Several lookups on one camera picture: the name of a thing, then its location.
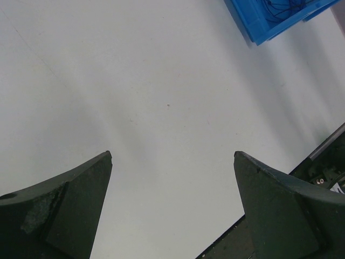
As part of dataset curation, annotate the dark blue cable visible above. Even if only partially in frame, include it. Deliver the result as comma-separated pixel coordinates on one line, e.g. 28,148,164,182
263,0,308,21

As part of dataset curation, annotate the near blue bin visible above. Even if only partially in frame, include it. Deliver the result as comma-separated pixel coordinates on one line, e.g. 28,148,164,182
224,0,338,46

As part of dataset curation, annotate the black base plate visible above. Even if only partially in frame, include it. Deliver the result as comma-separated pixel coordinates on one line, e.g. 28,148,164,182
200,126,344,258

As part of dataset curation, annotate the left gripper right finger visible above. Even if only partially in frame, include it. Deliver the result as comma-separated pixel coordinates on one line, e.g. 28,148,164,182
234,151,344,258

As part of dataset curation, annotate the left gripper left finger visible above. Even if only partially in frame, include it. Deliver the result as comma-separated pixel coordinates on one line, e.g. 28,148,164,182
1,151,112,258

